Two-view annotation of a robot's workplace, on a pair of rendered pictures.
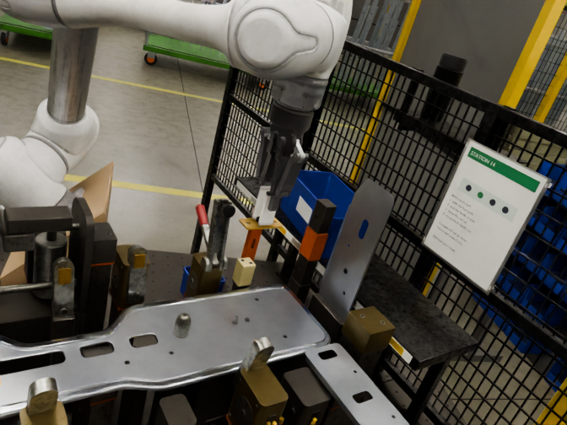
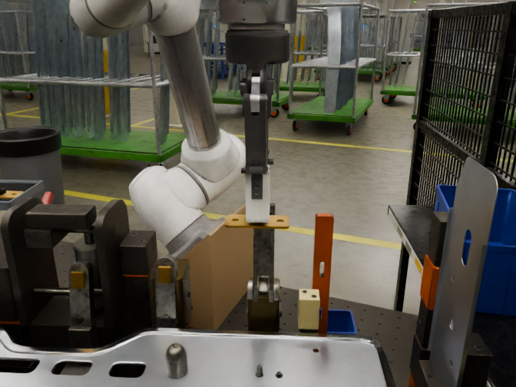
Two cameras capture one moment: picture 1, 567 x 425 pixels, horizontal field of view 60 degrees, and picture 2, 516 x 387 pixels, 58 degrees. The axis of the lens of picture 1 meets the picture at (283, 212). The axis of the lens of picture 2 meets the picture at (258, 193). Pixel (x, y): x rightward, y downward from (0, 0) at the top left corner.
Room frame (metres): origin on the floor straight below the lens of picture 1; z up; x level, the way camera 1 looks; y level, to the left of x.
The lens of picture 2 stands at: (0.44, -0.35, 1.50)
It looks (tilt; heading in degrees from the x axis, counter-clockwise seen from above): 20 degrees down; 43
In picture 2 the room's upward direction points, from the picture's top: straight up
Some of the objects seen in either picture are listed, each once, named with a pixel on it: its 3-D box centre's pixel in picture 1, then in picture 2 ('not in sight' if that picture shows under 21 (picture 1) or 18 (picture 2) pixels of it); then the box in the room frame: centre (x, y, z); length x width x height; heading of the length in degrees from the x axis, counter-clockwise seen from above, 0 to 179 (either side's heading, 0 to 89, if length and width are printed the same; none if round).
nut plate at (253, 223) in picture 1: (261, 221); (257, 218); (0.85, 0.04, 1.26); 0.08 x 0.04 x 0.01; 129
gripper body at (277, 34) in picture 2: (287, 128); (257, 68); (0.85, 0.04, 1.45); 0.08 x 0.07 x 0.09; 39
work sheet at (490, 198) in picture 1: (480, 215); not in sight; (1.13, -0.46, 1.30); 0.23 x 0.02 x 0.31; 39
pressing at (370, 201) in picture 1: (353, 250); (456, 286); (1.01, -0.18, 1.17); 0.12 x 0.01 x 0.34; 39
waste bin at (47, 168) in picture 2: not in sight; (32, 177); (1.79, 3.31, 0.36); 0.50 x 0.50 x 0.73
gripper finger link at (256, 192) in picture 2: (278, 200); (256, 180); (0.83, 0.02, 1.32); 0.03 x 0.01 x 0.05; 39
